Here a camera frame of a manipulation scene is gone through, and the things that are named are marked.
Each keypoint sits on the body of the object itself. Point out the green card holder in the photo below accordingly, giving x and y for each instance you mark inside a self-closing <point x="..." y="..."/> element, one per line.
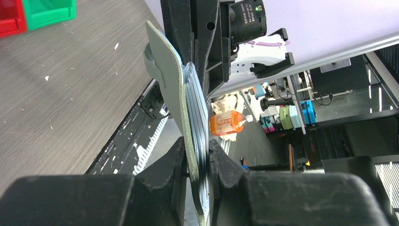
<point x="182" y="94"/>

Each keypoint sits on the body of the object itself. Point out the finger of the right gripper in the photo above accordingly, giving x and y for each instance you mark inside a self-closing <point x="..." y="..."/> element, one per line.
<point x="193" y="28"/>

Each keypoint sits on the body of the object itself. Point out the red plastic bin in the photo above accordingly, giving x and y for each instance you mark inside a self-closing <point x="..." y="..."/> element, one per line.
<point x="12" y="18"/>

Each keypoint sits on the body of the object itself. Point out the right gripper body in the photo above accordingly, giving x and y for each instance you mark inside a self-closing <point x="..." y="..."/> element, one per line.
<point x="219" y="58"/>

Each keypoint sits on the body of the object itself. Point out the orange plastic bottle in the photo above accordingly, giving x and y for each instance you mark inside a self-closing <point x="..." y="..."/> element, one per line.
<point x="228" y="123"/>

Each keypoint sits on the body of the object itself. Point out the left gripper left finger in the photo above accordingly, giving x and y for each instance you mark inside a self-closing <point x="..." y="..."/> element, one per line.
<point x="154" y="197"/>

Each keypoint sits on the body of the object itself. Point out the white crumpled cloth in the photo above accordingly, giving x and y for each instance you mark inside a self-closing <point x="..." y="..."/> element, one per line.
<point x="224" y="104"/>

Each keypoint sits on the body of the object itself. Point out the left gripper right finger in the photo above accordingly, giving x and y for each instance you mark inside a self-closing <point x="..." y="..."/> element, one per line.
<point x="241" y="197"/>

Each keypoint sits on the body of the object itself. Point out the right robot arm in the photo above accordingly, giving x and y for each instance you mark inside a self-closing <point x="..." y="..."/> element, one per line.
<point x="253" y="51"/>

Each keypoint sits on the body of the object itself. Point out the green plastic bin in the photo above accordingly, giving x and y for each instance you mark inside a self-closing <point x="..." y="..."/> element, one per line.
<point x="41" y="13"/>

